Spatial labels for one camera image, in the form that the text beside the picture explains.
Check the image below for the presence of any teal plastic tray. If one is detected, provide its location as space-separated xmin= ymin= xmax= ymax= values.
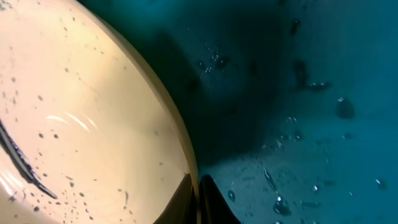
xmin=83 ymin=0 xmax=397 ymax=223

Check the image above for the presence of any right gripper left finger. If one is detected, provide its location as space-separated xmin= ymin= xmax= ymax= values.
xmin=154 ymin=174 xmax=197 ymax=224

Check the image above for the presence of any yellow-green plate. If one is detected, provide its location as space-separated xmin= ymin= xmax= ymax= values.
xmin=1 ymin=0 xmax=198 ymax=224

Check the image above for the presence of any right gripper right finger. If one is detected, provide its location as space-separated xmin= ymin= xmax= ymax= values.
xmin=199 ymin=174 xmax=241 ymax=224

